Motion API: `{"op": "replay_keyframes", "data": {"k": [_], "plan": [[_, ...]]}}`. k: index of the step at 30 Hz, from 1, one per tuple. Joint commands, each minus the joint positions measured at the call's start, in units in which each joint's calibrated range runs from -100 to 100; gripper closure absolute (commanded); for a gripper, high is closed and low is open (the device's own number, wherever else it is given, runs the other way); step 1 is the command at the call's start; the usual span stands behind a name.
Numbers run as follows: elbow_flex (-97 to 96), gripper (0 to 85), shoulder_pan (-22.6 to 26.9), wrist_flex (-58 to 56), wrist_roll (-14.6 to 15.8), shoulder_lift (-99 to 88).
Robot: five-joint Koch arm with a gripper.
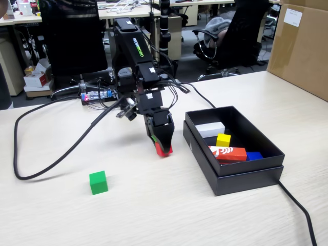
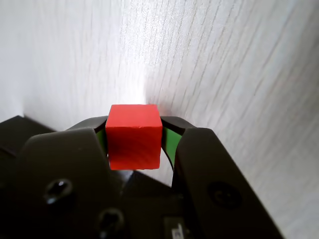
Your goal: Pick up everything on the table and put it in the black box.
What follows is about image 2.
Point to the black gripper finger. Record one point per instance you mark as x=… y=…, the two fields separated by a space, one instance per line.
x=64 y=159
x=214 y=174

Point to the red wooden cube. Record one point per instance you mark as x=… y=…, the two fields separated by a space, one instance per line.
x=134 y=144

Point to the black cardboard box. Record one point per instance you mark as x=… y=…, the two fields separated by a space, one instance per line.
x=15 y=134

